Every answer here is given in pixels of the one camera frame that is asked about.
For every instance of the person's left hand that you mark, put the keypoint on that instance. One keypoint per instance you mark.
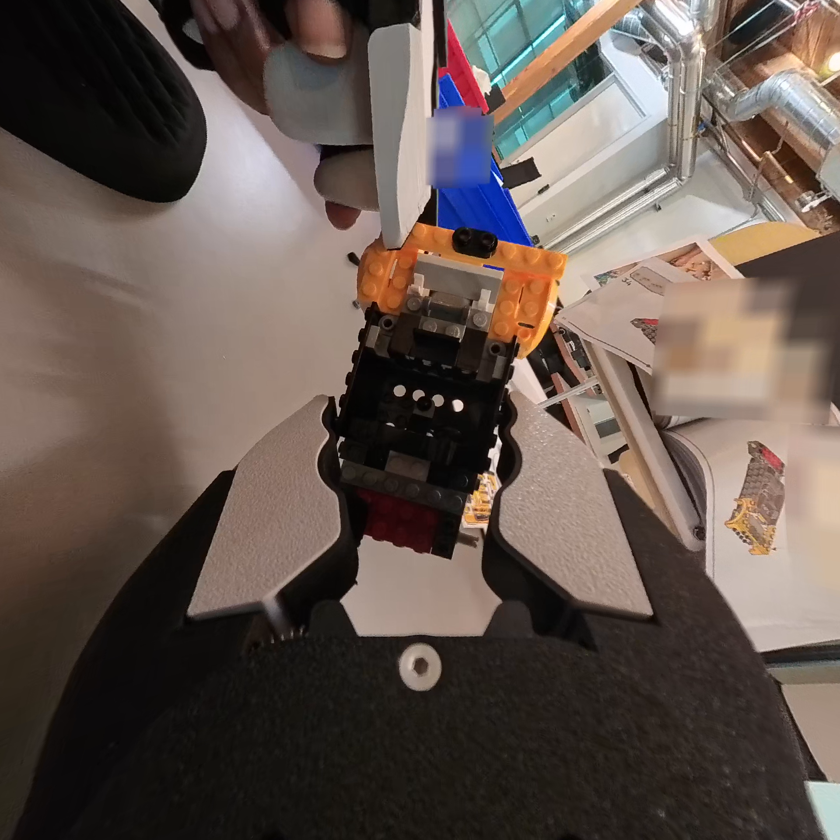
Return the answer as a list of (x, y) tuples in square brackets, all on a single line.
[(262, 26)]

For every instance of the red storage bin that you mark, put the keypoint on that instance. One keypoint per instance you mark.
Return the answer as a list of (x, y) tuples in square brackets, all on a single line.
[(456, 59)]

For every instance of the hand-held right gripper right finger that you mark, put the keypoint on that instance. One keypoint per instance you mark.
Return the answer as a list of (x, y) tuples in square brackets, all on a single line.
[(564, 518)]

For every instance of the silver ventilation duct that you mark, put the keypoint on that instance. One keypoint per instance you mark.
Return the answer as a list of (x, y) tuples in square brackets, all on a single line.
[(682, 85)]

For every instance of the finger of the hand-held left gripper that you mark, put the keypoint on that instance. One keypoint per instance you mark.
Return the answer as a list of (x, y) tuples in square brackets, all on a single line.
[(400, 131)]

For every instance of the lego instruction booklet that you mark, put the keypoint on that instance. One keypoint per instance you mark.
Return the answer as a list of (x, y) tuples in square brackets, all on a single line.
[(735, 577)]

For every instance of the blue storage bin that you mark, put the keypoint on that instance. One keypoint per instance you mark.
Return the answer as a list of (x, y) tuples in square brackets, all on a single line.
[(485, 210)]

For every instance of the black orange lego car chassis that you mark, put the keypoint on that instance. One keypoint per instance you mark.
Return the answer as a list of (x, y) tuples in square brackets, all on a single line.
[(420, 407)]

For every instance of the dark grey panel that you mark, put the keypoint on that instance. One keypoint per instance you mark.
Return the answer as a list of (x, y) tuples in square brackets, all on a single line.
[(800, 262)]

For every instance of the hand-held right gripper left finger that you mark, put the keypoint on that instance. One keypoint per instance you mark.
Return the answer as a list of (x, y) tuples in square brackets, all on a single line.
[(275, 512)]

